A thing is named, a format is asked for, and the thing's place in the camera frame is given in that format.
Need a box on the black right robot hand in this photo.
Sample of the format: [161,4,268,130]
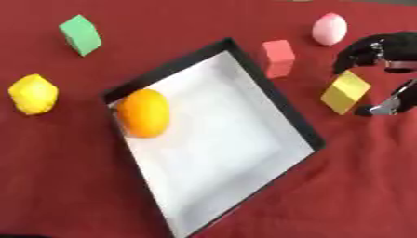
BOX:
[330,31,417,118]

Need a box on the black box with white inside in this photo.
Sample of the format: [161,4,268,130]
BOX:
[101,37,328,238]

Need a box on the yellow block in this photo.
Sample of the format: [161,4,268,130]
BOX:
[319,70,373,116]

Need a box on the pink toy egg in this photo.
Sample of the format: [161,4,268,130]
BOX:
[311,12,349,47]

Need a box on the red block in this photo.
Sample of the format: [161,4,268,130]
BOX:
[261,39,297,80]

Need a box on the orange toy fruit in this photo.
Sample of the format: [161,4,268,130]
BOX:
[115,88,171,139]

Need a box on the green block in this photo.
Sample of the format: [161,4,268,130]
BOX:
[57,14,103,58]

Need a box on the yellow toy lemon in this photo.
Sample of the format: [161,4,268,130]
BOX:
[7,73,61,116]

